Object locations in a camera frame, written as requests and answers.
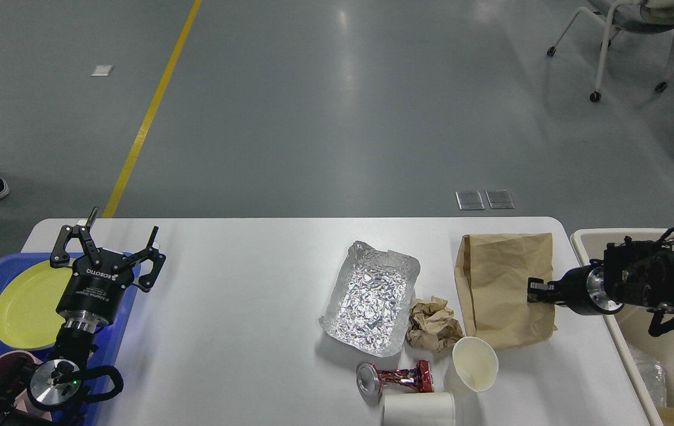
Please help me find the beige plastic bin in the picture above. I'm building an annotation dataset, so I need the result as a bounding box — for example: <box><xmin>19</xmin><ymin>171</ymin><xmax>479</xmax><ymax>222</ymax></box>
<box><xmin>571</xmin><ymin>228</ymin><xmax>674</xmax><ymax>424</ymax></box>

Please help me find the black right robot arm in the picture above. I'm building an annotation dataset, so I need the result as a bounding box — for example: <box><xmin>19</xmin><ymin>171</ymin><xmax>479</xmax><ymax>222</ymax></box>
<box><xmin>528</xmin><ymin>227</ymin><xmax>674</xmax><ymax>337</ymax></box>

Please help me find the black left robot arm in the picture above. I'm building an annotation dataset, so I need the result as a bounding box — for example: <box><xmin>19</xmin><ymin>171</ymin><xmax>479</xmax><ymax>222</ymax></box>
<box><xmin>0</xmin><ymin>207</ymin><xmax>166</xmax><ymax>425</ymax></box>

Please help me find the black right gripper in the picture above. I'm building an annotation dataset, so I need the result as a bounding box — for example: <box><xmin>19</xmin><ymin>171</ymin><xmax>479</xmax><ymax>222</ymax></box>
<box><xmin>527</xmin><ymin>264</ymin><xmax>624</xmax><ymax>316</ymax></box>

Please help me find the crumpled brown paper ball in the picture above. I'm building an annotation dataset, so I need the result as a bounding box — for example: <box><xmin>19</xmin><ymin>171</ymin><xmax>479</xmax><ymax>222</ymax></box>
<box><xmin>405</xmin><ymin>296</ymin><xmax>465</xmax><ymax>353</ymax></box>

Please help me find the left metal floor plate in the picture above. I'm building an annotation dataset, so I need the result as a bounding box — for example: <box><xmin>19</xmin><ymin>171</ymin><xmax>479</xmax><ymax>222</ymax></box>
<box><xmin>455</xmin><ymin>191</ymin><xmax>486</xmax><ymax>211</ymax></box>

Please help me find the lying white paper cup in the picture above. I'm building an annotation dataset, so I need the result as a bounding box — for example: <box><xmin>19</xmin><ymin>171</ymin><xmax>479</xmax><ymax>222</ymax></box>
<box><xmin>382</xmin><ymin>393</ymin><xmax>456</xmax><ymax>425</ymax></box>

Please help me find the clear plastic wrap in bin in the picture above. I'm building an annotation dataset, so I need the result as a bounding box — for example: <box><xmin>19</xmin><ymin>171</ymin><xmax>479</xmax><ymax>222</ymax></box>
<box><xmin>628</xmin><ymin>345</ymin><xmax>667</xmax><ymax>407</ymax></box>

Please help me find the pink mug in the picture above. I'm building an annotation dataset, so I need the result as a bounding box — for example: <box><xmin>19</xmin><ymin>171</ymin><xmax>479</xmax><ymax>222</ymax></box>
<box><xmin>0</xmin><ymin>350</ymin><xmax>52</xmax><ymax>421</ymax></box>

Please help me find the right metal floor plate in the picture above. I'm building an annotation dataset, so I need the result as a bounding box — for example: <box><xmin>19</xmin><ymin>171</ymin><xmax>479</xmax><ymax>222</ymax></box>
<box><xmin>485</xmin><ymin>191</ymin><xmax>515</xmax><ymax>209</ymax></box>

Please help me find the metal floor plate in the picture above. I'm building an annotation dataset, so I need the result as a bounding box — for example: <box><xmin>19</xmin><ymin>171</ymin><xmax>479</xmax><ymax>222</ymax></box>
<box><xmin>455</xmin><ymin>191</ymin><xmax>486</xmax><ymax>211</ymax></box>
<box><xmin>485</xmin><ymin>191</ymin><xmax>515</xmax><ymax>209</ymax></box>

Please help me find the white floor marker tag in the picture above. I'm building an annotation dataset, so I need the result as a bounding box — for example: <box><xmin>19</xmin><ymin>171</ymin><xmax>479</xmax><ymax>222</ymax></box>
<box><xmin>91</xmin><ymin>64</ymin><xmax>114</xmax><ymax>76</ymax></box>

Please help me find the aluminium foil tray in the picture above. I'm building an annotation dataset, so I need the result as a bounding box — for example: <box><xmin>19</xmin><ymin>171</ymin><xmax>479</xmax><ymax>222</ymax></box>
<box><xmin>318</xmin><ymin>241</ymin><xmax>421</xmax><ymax>358</ymax></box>

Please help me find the crushed red soda can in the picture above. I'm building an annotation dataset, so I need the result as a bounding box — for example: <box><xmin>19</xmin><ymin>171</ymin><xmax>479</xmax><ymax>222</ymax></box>
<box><xmin>356</xmin><ymin>360</ymin><xmax>434</xmax><ymax>398</ymax></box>

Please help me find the yellow plastic plate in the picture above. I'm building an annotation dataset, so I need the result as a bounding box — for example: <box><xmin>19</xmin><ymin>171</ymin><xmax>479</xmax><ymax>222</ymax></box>
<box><xmin>0</xmin><ymin>261</ymin><xmax>72</xmax><ymax>351</ymax></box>

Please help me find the brown paper bag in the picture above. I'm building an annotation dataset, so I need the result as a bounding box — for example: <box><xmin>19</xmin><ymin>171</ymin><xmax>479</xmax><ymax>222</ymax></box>
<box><xmin>454</xmin><ymin>234</ymin><xmax>556</xmax><ymax>350</ymax></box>

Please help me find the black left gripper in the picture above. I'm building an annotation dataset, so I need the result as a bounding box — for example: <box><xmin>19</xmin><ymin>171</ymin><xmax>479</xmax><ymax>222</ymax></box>
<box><xmin>49</xmin><ymin>206</ymin><xmax>167</xmax><ymax>327</ymax></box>

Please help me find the upright white paper cup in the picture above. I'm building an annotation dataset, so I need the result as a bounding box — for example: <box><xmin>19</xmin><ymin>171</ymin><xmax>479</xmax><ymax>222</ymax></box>
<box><xmin>443</xmin><ymin>337</ymin><xmax>499</xmax><ymax>398</ymax></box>

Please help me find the white framed office chair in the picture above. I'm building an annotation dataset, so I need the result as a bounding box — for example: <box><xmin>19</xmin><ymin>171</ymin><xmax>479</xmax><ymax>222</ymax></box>
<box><xmin>547</xmin><ymin>1</ymin><xmax>674</xmax><ymax>103</ymax></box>

